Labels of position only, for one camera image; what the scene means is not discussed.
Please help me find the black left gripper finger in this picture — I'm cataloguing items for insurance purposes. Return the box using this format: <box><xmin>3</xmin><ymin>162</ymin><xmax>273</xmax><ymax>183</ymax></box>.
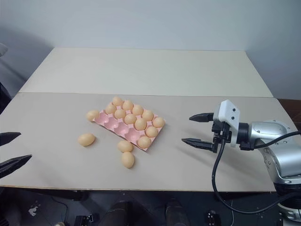
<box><xmin>0</xmin><ymin>154</ymin><xmax>32</xmax><ymax>180</ymax></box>
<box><xmin>0</xmin><ymin>132</ymin><xmax>22</xmax><ymax>147</ymax></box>

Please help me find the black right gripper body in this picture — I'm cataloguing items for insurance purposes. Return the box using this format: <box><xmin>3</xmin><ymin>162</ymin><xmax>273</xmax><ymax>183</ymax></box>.
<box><xmin>211</xmin><ymin>120</ymin><xmax>233</xmax><ymax>154</ymax></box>

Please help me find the white crumpled scrap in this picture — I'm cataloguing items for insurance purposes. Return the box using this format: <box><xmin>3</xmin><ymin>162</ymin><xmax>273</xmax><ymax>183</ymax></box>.
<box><xmin>28</xmin><ymin>204</ymin><xmax>39</xmax><ymax>217</ymax></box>

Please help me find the pink egg tray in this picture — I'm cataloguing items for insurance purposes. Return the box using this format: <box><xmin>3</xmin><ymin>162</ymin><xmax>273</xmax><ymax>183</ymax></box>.
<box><xmin>92</xmin><ymin>103</ymin><xmax>167</xmax><ymax>153</ymax></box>

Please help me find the small black bracket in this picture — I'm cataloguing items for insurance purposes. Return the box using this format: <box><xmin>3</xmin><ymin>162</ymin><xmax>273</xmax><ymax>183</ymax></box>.
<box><xmin>75</xmin><ymin>213</ymin><xmax>98</xmax><ymax>226</ymax></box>
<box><xmin>206</xmin><ymin>210</ymin><xmax>217</xmax><ymax>226</ymax></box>

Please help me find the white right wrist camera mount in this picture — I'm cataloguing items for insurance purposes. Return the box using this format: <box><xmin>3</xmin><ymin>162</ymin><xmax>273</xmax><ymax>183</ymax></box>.
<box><xmin>213</xmin><ymin>99</ymin><xmax>242</xmax><ymax>149</ymax></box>

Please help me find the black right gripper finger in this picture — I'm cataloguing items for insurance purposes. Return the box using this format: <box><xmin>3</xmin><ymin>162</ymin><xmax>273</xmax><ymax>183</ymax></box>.
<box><xmin>181</xmin><ymin>137</ymin><xmax>216</xmax><ymax>153</ymax></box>
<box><xmin>189</xmin><ymin>112</ymin><xmax>215</xmax><ymax>123</ymax></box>

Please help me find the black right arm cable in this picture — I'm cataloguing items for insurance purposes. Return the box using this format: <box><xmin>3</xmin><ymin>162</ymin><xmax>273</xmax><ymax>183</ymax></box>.
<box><xmin>211</xmin><ymin>130</ymin><xmax>301</xmax><ymax>214</ymax></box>

